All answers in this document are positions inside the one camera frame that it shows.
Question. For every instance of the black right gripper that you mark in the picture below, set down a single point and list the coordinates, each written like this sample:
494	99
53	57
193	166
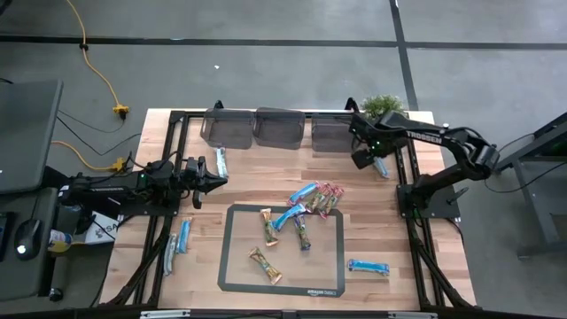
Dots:
363	158

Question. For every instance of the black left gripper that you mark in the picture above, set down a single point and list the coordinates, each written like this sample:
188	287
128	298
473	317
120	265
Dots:
197	177

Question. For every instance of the light blue granola bar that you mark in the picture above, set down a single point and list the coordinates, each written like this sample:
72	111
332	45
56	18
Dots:
221	163
184	235

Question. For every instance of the orange peanut butter granola bar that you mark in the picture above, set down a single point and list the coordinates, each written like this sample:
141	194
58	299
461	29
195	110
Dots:
265	265
268	228

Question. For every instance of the silver granola bar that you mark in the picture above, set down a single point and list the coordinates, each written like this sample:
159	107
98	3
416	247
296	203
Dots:
169	254

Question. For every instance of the green and blue granola bar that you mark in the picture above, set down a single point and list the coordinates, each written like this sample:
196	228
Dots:
302	232

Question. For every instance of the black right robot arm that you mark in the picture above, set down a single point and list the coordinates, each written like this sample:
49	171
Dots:
425	135

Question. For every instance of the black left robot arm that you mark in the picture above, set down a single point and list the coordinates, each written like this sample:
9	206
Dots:
111	188

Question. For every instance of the grey translucent plastic bin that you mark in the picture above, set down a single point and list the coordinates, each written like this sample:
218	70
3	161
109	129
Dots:
330	135
228	128
279	128

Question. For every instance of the small green potted plant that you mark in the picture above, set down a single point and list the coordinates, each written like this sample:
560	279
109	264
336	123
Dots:
382	106

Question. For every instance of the white paper bag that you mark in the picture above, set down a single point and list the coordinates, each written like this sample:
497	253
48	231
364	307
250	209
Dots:
104	230

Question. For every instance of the black-bordered silicone baking mat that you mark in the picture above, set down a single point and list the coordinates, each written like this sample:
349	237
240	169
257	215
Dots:
310	270

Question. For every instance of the bottle with yellow label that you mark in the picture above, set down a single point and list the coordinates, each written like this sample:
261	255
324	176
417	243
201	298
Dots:
59	241

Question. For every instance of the black computer mouse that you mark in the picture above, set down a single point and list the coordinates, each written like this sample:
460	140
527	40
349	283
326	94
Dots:
27	237

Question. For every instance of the black caster wheel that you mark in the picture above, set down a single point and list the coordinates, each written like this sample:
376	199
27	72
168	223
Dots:
55	294

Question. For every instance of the dark grey desk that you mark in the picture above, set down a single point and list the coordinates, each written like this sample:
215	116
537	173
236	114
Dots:
26	279

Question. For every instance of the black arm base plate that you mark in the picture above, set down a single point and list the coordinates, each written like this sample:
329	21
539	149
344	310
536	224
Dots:
146	212
443	208

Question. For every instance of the black aluminium table frame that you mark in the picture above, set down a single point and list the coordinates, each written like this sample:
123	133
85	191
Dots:
176	116

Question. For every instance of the black metal desk frame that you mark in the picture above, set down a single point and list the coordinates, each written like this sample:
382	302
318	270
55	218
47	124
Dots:
531	146

